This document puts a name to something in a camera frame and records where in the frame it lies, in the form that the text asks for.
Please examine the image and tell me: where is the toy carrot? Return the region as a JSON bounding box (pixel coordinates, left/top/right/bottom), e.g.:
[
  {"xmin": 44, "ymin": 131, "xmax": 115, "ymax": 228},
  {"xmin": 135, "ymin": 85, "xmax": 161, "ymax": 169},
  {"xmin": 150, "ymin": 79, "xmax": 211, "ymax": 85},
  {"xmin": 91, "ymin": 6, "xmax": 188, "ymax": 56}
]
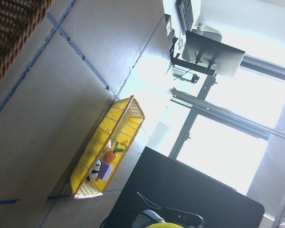
[{"xmin": 104, "ymin": 140, "xmax": 128, "ymax": 165}]

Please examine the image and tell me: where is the yellow packing tape roll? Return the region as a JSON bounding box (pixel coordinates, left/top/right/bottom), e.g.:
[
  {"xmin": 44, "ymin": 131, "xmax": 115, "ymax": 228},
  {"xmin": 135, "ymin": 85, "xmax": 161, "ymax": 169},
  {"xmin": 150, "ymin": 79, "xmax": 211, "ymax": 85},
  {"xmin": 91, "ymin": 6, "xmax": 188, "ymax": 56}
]
[{"xmin": 146, "ymin": 222, "xmax": 184, "ymax": 228}]

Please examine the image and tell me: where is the panda figurine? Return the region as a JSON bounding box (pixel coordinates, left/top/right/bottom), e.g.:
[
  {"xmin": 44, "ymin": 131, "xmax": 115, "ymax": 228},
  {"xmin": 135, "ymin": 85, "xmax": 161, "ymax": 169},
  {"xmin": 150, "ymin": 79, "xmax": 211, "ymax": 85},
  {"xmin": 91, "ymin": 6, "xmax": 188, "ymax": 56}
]
[{"xmin": 86, "ymin": 160, "xmax": 102, "ymax": 182}]

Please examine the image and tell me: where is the brown wicker basket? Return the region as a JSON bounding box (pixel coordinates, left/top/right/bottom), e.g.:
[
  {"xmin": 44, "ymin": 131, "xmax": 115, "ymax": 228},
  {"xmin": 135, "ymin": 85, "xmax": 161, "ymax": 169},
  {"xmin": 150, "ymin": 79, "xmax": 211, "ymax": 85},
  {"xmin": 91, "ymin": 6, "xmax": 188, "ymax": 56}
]
[{"xmin": 0, "ymin": 0, "xmax": 53, "ymax": 84}]

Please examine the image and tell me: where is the grey monitor back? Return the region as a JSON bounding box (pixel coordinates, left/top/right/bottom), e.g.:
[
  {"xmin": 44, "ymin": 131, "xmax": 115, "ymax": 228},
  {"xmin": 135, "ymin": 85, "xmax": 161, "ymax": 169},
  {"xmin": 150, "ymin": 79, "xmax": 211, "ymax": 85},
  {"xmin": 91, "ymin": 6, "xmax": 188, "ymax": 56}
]
[{"xmin": 182, "ymin": 31, "xmax": 245, "ymax": 78}]

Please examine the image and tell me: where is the yellow woven plastic basket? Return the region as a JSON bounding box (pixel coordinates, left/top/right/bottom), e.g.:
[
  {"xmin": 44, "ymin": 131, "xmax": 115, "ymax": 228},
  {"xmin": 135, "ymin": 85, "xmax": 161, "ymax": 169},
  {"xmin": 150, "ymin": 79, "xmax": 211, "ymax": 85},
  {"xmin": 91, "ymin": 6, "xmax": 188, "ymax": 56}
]
[{"xmin": 70, "ymin": 95, "xmax": 144, "ymax": 199}]

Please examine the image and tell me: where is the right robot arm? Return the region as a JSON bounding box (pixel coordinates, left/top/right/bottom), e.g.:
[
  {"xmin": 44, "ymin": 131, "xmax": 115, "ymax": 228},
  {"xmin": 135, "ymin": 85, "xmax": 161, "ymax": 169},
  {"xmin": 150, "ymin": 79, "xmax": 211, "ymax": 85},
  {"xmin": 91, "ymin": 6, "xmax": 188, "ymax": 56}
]
[{"xmin": 131, "ymin": 209, "xmax": 165, "ymax": 228}]

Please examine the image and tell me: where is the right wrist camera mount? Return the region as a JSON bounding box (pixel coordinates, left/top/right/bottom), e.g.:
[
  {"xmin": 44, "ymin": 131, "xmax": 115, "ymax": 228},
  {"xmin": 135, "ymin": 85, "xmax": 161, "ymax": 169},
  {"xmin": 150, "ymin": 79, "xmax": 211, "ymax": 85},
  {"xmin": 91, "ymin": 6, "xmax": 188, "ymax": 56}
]
[{"xmin": 136, "ymin": 192, "xmax": 205, "ymax": 228}]

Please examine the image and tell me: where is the purple foam cube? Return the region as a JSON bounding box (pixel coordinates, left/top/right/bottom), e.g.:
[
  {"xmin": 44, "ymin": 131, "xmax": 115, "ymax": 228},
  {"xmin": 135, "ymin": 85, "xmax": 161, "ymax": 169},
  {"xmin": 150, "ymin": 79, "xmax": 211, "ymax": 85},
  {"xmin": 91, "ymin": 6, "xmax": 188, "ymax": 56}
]
[{"xmin": 97, "ymin": 161, "xmax": 113, "ymax": 181}]

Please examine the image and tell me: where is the black power box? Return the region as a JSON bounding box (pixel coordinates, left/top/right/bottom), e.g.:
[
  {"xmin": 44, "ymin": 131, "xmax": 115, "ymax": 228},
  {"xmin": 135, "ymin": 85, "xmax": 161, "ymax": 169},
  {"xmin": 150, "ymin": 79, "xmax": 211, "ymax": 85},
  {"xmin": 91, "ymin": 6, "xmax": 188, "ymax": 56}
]
[{"xmin": 164, "ymin": 14, "xmax": 174, "ymax": 38}]

